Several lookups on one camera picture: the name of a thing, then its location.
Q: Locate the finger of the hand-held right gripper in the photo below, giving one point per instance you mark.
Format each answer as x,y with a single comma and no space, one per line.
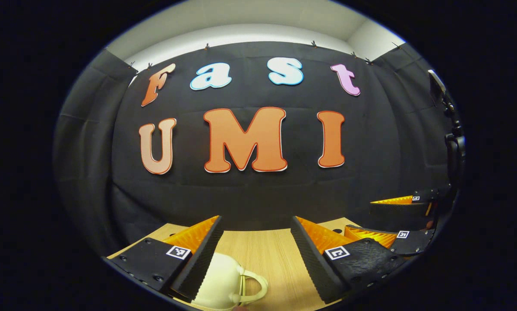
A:
401,216
416,242

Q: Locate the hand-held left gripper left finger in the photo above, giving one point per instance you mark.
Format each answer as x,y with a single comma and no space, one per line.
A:
200,259

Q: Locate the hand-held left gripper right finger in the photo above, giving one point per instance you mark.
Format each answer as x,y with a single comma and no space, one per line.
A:
313,259

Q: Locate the pale yellow small suitcase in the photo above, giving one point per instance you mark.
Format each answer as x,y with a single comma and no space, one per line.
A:
219,280

